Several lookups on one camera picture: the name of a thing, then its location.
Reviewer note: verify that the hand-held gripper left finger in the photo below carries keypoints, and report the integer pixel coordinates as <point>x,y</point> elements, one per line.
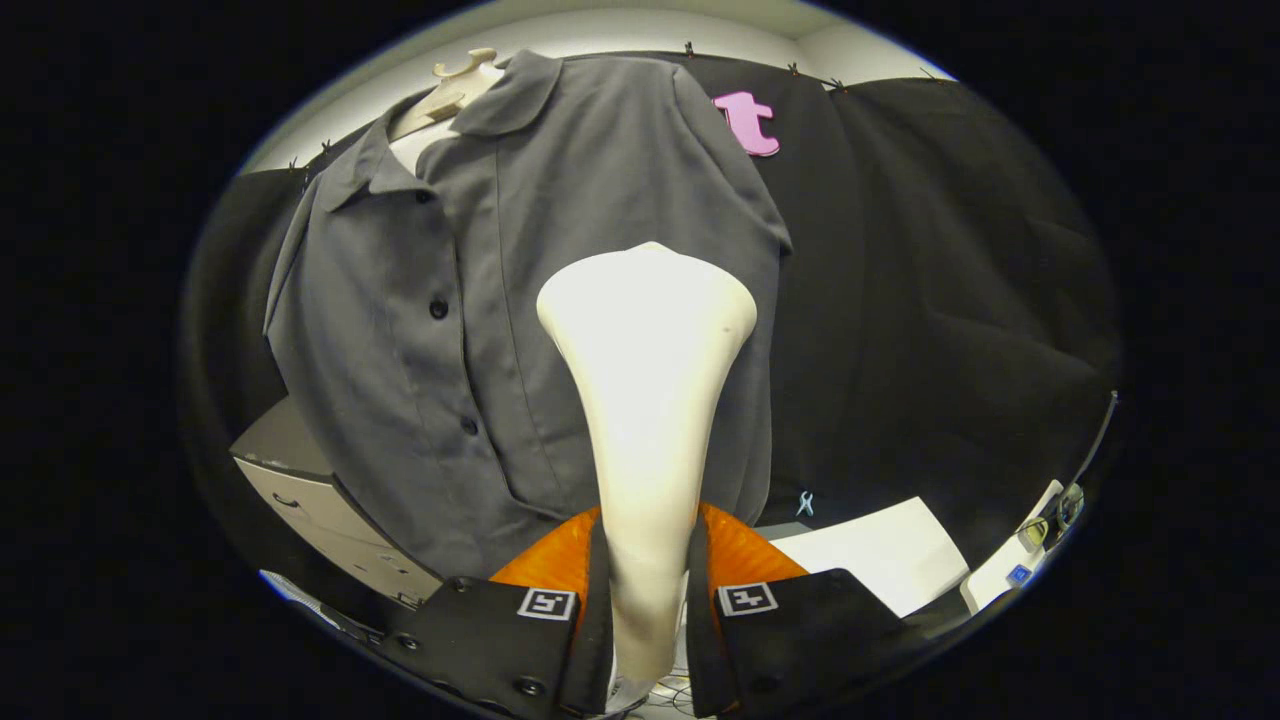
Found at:
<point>480,640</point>

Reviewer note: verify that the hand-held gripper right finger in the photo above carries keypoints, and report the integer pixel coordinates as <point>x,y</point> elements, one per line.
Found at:
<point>810,630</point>

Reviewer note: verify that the grey button-up shirt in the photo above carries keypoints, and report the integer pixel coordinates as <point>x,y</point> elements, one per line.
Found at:
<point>400,380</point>

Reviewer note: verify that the white garment steamer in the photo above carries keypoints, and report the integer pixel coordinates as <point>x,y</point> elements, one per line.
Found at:
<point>645,380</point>

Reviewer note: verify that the cream garment hanger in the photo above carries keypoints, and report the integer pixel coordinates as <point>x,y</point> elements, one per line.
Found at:
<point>450,92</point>

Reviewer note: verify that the white square table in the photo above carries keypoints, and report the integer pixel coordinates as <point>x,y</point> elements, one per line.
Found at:
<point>870,555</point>

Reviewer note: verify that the small blue clip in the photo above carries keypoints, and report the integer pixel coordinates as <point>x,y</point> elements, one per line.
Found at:
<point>805,503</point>

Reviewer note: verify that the white side table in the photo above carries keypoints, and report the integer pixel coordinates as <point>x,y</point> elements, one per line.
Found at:
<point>1000,578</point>

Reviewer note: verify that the grey drawer cabinet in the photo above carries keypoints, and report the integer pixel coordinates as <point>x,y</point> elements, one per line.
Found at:
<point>290,480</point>

